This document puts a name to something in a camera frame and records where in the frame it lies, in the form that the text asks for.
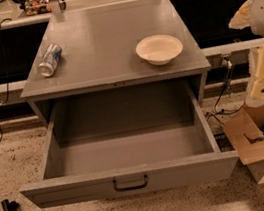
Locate grey top drawer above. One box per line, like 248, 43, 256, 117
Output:
20, 78, 238, 208

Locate grey metal cabinet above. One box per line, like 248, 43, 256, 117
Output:
21, 0, 211, 122

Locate black cables right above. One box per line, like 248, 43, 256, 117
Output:
195, 58, 247, 129

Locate white ceramic bowl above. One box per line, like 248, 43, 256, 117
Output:
135, 34, 184, 66

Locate colourful items on shelf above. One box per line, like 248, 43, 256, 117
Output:
24, 0, 51, 16

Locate silver blue soda can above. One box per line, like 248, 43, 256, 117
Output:
37, 43, 62, 78

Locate black drawer handle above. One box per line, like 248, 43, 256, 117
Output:
112, 175, 149, 192

